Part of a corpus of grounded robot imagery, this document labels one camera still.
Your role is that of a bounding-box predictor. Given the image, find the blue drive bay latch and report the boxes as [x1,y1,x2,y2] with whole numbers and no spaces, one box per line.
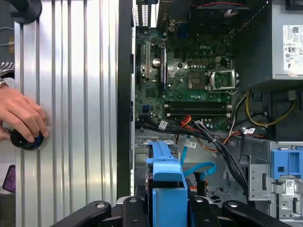
[270,147,303,181]

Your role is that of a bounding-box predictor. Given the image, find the orange and red wires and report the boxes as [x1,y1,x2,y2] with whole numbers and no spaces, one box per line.
[180,115,197,130]

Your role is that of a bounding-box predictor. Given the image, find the CPU socket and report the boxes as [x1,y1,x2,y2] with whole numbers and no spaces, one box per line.
[187,70,207,90]

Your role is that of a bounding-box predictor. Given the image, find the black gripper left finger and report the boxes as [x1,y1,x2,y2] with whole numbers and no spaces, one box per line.
[51,196,152,227]

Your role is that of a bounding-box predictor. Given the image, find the grey power supply unit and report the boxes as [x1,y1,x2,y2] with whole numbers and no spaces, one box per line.
[232,0,303,92]

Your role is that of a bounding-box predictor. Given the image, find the round black tool blue ring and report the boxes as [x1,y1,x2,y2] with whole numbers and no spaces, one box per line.
[10,129,45,151]

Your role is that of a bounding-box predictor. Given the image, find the black open PC case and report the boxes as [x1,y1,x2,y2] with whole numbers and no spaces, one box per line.
[117,0,303,227]

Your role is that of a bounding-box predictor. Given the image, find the yellow wire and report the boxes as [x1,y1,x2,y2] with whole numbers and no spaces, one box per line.
[245,91,296,129]

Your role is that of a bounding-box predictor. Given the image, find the blue flat disk wire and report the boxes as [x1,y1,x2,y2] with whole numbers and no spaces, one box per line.
[182,139,216,197]

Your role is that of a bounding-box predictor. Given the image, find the locking lever wire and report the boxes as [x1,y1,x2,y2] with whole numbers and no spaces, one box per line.
[208,87,241,95]

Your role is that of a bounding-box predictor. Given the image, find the person's hand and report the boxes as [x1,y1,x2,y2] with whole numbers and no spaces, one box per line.
[0,88,50,143]

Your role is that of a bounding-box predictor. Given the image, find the metal socket cover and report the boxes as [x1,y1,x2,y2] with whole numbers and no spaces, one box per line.
[207,69,238,93]

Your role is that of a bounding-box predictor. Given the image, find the black round stand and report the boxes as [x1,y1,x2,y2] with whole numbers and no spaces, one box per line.
[9,0,43,24]

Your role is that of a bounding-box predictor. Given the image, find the red twisted wire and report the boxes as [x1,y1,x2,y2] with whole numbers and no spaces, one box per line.
[191,0,250,8]

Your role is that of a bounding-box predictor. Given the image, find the black expansion slot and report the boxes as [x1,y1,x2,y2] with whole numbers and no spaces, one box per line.
[159,46,167,92]

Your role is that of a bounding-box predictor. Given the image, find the green motherboard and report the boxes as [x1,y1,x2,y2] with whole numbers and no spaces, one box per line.
[135,28,235,132]

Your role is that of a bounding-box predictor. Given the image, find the metal drive bay cage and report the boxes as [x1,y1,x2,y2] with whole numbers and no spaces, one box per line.
[245,140,303,227]

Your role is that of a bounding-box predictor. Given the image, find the white expansion slot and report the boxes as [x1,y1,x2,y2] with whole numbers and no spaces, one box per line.
[145,41,152,79]

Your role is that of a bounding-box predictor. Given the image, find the RAM slot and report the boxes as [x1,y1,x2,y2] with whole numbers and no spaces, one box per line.
[165,105,232,110]
[165,112,232,117]
[165,109,232,113]
[165,101,232,106]

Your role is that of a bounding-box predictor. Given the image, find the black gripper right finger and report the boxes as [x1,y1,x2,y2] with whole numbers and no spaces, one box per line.
[190,196,293,227]

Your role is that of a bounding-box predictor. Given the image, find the hard disk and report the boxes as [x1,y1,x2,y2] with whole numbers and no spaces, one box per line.
[144,139,190,227]

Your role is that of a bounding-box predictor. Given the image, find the black cable bundle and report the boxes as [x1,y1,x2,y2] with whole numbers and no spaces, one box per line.
[136,120,250,201]

